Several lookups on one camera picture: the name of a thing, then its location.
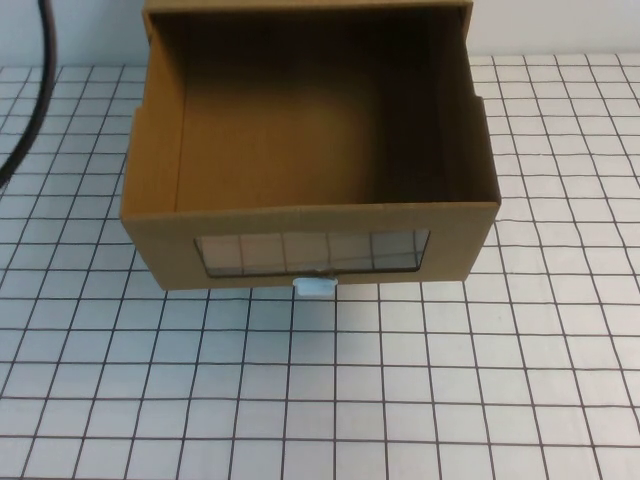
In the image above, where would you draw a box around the cardboard drawer with wide window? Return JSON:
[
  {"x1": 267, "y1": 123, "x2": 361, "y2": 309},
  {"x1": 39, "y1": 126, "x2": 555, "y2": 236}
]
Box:
[{"x1": 118, "y1": 9, "x2": 503, "y2": 292}]

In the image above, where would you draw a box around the white black-grid tablecloth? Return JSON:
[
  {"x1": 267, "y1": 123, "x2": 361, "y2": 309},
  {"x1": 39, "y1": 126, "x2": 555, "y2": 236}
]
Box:
[{"x1": 0, "y1": 52, "x2": 640, "y2": 480}]

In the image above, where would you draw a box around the cardboard shell of wide-window drawer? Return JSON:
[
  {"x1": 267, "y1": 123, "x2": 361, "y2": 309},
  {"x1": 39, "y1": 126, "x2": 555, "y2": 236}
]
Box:
[{"x1": 141, "y1": 0, "x2": 475, "y2": 99}]

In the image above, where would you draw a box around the white plastic drawer handle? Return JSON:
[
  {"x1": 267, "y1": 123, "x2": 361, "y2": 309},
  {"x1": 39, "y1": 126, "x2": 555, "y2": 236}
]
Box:
[{"x1": 292, "y1": 276, "x2": 339, "y2": 300}]

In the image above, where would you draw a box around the black cable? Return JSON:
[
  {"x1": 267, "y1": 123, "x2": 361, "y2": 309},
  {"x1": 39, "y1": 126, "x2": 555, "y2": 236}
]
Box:
[{"x1": 0, "y1": 0, "x2": 58, "y2": 189}]

